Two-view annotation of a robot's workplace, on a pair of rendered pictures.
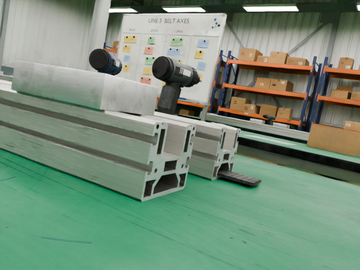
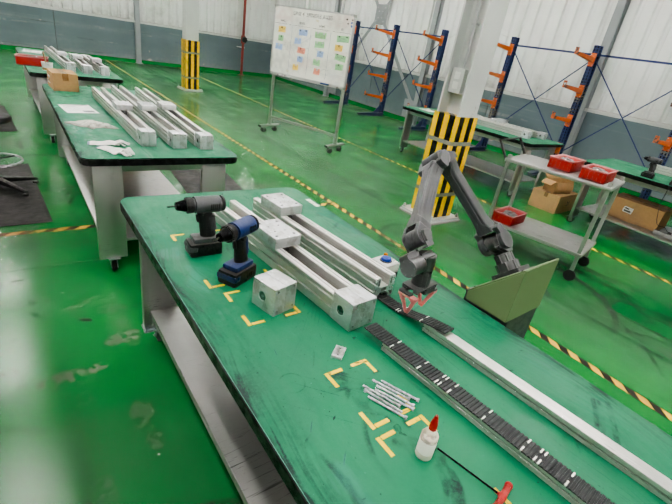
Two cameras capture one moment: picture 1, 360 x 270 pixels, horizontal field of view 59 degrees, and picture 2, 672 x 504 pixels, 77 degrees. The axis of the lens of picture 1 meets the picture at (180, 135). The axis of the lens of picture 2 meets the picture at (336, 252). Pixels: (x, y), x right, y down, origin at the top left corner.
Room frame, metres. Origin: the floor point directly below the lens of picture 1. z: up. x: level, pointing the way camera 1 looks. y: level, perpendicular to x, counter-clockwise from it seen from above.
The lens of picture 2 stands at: (2.02, 0.93, 1.54)
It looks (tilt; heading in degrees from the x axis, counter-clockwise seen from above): 26 degrees down; 198
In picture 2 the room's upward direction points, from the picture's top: 10 degrees clockwise
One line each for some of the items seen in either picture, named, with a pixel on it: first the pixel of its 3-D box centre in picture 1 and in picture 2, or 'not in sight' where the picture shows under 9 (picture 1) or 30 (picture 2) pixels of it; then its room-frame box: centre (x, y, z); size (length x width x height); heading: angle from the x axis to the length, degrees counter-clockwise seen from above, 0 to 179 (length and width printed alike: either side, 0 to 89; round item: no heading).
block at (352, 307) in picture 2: not in sight; (355, 306); (0.91, 0.67, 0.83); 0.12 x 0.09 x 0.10; 152
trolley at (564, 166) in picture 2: not in sight; (544, 204); (-2.31, 1.50, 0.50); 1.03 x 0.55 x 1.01; 70
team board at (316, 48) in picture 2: not in sight; (307, 79); (-4.54, -2.13, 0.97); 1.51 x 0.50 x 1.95; 78
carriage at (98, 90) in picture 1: (84, 98); (281, 207); (0.43, 0.14, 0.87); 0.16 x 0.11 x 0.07; 62
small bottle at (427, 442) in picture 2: not in sight; (429, 435); (1.31, 0.98, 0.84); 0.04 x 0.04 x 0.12
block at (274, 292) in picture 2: not in sight; (277, 290); (0.98, 0.43, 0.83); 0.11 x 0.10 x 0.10; 161
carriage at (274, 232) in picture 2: not in sight; (275, 236); (0.72, 0.27, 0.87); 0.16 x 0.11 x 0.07; 62
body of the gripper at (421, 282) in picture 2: not in sight; (421, 277); (0.80, 0.83, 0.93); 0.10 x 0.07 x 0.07; 155
